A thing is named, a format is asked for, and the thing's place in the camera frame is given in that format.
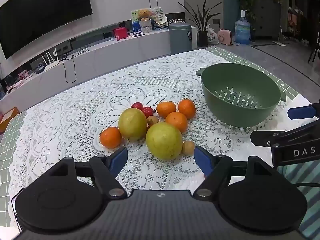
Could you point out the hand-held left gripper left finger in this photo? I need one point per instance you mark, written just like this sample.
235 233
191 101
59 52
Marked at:
118 158

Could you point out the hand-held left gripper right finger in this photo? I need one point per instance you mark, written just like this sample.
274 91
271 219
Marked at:
202 158

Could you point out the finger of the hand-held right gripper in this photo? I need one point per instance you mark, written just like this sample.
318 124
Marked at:
267 137
300 112

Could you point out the small brown kiwi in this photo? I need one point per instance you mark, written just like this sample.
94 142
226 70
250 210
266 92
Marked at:
188 147

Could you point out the orange mandarin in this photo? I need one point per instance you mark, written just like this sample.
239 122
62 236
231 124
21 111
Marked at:
176 122
187 108
110 137
166 109

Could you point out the small yellow fruit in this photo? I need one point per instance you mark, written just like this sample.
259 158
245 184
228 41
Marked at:
132 123

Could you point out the yellow green pomelo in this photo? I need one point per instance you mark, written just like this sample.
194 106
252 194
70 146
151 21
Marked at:
164 141

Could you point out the small brownish red apple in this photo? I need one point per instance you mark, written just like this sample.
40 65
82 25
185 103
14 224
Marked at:
152 120

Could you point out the green colander bowl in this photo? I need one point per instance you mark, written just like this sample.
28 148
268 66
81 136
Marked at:
225 105

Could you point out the teal striped clothing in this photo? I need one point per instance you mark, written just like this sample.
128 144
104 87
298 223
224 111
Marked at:
310 197

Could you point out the white lace tablecloth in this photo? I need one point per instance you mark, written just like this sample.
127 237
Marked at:
75 120

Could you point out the dark wooden chair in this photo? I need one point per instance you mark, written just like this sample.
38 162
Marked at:
315 45

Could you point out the blue water bottle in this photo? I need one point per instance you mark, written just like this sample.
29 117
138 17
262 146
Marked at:
242 31

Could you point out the dark grey cabinet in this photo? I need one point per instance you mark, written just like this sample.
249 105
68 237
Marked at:
266 17

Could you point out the white television console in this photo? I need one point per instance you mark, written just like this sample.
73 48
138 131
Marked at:
112 55

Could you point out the pink pig heater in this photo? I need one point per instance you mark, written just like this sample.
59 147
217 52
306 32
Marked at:
225 36

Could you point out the white plastic bag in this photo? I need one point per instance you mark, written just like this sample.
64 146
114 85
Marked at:
212 37

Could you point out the white router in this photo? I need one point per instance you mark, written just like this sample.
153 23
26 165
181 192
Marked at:
51 66

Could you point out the orange cardboard box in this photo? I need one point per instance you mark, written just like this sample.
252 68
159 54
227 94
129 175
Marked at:
10 116

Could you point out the potted long leaf plant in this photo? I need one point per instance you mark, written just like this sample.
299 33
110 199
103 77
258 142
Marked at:
203 38

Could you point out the grey trash can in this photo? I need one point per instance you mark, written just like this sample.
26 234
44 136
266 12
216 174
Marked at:
180 38

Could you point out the red box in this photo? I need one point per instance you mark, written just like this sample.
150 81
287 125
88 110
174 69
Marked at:
120 33

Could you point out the white kitchen scale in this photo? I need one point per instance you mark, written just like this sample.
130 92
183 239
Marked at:
137 33

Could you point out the white hat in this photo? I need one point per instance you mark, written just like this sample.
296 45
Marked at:
160 18

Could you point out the brown teddy bear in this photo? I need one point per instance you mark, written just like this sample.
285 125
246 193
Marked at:
143 13

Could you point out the printed picture board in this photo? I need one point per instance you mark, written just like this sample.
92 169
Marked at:
157 11

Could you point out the wall socket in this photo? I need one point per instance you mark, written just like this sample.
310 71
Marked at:
216 21

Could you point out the pink photo frame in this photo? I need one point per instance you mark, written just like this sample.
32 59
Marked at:
23 74

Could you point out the black wall television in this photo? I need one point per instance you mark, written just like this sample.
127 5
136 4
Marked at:
37 12

